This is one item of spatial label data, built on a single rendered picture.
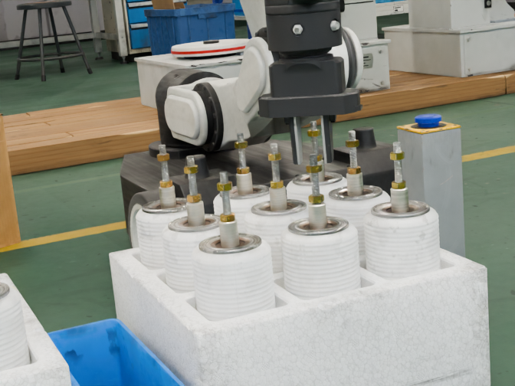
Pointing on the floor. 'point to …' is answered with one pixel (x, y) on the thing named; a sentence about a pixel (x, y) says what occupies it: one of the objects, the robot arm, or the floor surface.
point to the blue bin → (109, 356)
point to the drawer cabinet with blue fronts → (135, 22)
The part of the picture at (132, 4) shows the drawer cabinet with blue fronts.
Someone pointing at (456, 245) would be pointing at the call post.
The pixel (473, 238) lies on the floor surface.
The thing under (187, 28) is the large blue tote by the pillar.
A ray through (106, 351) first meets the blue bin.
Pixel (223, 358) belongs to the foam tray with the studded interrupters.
